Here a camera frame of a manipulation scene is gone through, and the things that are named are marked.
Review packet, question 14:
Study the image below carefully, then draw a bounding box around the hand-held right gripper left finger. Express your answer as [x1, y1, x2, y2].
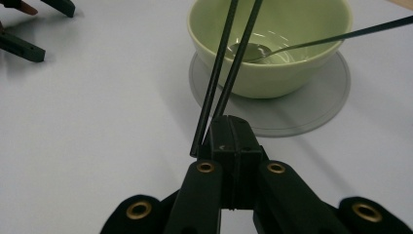
[164, 115, 241, 234]

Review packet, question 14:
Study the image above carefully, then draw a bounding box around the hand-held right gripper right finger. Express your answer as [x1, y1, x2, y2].
[231, 115, 352, 234]

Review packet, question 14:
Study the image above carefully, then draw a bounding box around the thin black chopstick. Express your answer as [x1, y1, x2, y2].
[211, 0, 265, 122]
[189, 0, 241, 159]

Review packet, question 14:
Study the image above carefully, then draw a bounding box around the pale green bowl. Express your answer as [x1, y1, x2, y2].
[187, 0, 354, 99]

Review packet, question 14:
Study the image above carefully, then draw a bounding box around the round grey coaster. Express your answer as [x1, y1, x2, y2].
[188, 50, 352, 138]

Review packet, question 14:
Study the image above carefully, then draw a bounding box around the white table cover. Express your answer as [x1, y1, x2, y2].
[0, 0, 413, 234]

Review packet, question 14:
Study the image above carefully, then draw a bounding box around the wooden table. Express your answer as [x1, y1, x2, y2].
[386, 0, 413, 12]

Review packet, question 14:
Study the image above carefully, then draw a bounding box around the metal spoon with black handle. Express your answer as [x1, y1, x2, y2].
[227, 15, 413, 63]

